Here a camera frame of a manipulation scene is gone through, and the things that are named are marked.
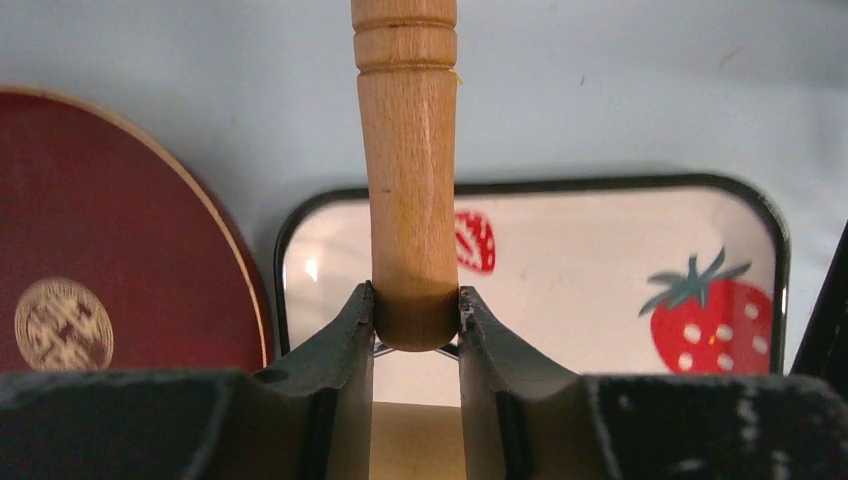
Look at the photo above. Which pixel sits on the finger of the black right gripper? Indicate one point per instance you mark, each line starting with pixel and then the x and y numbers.
pixel 828 320

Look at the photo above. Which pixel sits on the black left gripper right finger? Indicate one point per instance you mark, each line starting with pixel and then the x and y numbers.
pixel 526 417

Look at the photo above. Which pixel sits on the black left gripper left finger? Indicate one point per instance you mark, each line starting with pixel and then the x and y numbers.
pixel 305 416

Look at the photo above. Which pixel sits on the white strawberry rectangular tray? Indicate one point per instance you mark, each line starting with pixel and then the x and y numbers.
pixel 682 273

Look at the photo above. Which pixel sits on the wooden dough roller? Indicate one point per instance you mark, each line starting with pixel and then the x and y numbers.
pixel 406 52

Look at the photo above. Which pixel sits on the red round tray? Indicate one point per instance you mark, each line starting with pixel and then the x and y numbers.
pixel 113 254

